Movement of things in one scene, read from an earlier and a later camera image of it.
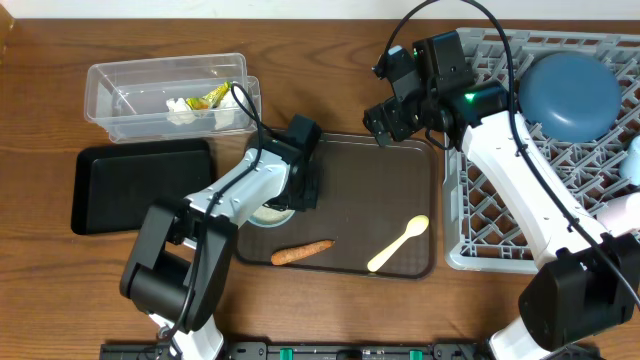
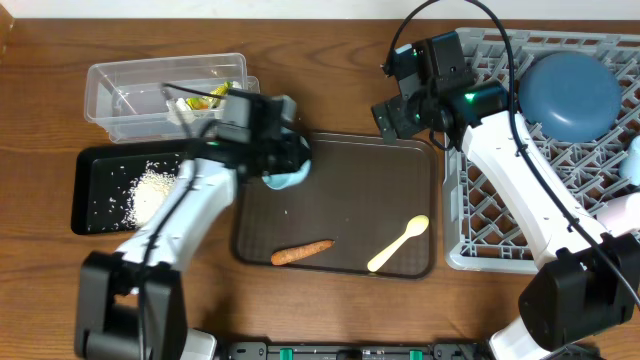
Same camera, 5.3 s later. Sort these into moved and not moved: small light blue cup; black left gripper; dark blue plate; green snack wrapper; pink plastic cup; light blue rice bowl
Moved: light blue rice bowl; black left gripper
Not moved: small light blue cup; green snack wrapper; dark blue plate; pink plastic cup
